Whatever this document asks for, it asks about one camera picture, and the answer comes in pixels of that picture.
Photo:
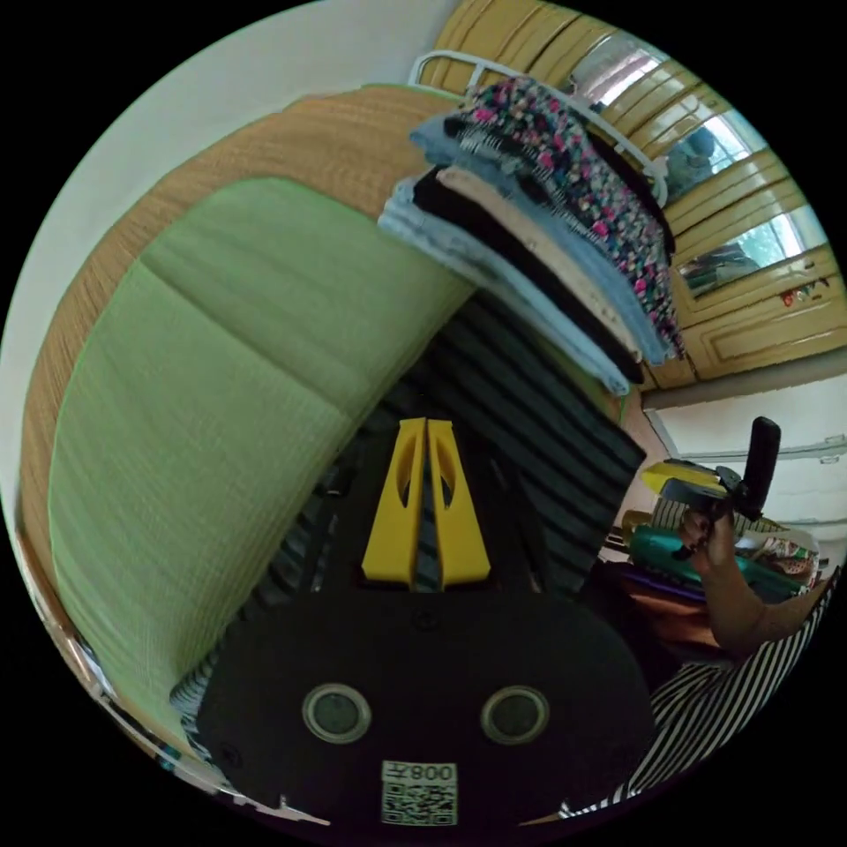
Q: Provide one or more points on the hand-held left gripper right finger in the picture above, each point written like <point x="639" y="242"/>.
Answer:
<point x="466" y="529"/>

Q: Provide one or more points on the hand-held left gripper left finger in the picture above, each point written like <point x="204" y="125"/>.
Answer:
<point x="390" y="523"/>

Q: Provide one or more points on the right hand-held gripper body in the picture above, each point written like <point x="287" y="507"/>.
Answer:
<point x="724" y="493"/>

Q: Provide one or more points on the black and green striped pants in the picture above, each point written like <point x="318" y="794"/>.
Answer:
<point x="536" y="423"/>

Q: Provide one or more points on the person's right forearm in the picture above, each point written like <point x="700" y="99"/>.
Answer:
<point x="738" y="602"/>

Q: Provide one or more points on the person's right hand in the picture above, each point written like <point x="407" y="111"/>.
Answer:
<point x="705" y="539"/>

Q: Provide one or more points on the yellow cupboard with mirrors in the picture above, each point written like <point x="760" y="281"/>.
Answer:
<point x="734" y="344"/>

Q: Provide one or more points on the person's body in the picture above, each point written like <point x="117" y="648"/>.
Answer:
<point x="728" y="721"/>

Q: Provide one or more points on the bed with woven mat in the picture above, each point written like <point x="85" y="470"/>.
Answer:
<point x="198" y="397"/>

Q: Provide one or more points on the pile of clothes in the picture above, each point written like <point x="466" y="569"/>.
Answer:
<point x="529" y="225"/>

